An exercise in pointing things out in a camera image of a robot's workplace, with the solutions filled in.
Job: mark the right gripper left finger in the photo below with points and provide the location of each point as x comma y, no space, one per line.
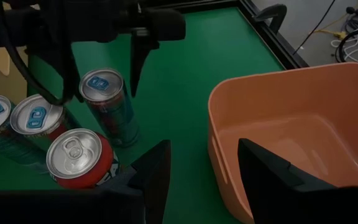
148,186

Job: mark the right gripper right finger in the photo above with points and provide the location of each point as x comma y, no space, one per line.
275,193

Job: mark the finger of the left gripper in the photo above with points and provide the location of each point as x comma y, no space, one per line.
68,74
139,62

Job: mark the orange plastic bin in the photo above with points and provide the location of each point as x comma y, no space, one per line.
291,124

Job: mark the red Fanta can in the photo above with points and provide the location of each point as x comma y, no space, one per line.
73,152

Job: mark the green table mat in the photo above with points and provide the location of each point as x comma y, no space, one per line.
182,77

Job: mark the black table frame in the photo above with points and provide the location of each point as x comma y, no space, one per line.
275,43

